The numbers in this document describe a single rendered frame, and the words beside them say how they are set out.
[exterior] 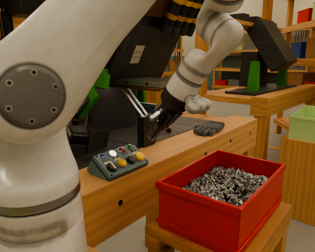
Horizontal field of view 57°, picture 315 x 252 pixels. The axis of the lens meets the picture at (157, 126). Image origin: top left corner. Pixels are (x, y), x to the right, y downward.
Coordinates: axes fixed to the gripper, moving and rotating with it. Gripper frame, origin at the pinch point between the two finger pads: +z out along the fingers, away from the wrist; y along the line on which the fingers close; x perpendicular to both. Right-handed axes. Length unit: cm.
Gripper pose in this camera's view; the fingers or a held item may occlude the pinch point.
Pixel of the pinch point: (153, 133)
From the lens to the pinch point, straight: 78.2
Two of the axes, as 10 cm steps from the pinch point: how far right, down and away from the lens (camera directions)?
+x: 6.4, 6.8, -3.7
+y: -6.2, 1.8, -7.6
